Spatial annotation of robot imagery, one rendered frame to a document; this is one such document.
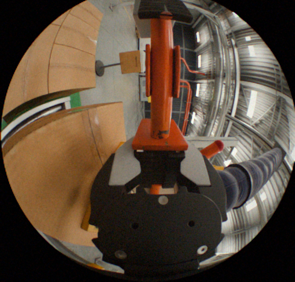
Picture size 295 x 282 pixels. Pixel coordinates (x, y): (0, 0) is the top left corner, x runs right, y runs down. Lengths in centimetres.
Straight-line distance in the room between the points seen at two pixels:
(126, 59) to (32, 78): 140
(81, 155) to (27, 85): 61
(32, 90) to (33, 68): 14
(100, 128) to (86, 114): 5
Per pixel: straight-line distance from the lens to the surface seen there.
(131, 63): 168
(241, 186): 43
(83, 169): 18
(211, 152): 17
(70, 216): 18
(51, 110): 72
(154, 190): 19
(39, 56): 79
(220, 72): 599
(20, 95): 68
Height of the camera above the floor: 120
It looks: 3 degrees down
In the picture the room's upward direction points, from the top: 91 degrees clockwise
